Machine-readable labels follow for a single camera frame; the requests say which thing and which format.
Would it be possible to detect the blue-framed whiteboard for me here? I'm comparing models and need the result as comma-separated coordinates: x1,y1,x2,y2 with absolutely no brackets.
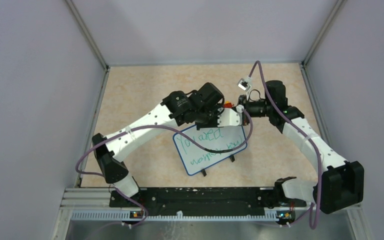
172,125,248,176

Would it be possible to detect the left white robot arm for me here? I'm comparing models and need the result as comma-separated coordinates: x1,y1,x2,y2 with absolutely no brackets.
92,82,225,207

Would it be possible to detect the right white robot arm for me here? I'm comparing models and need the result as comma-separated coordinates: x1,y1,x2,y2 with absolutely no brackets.
238,78,365,214

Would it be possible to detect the whiteboard metal stand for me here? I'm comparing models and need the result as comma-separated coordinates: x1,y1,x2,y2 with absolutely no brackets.
200,154,236,177

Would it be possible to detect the red yellow toy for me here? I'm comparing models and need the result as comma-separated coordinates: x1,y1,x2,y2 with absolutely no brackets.
223,101,234,109

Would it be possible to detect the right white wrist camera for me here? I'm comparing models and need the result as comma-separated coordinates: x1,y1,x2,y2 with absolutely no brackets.
237,76,253,97

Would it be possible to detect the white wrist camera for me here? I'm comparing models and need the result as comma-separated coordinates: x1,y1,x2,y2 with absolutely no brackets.
216,104,244,128
237,76,253,97

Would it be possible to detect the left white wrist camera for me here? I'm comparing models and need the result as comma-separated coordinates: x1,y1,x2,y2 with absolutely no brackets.
216,104,244,128

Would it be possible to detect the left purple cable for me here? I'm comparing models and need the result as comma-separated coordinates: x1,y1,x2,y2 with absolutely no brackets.
75,109,254,229

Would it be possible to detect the purple cable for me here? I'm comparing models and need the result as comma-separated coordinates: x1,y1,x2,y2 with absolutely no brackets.
75,109,254,229
247,60,324,230

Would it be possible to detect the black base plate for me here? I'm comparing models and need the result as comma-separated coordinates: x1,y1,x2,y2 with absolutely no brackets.
109,187,307,209

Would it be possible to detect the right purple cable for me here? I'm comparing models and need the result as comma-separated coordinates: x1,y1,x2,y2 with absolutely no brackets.
247,60,324,230

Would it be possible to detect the aluminium frame rail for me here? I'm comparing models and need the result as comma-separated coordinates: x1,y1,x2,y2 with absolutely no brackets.
52,187,370,240

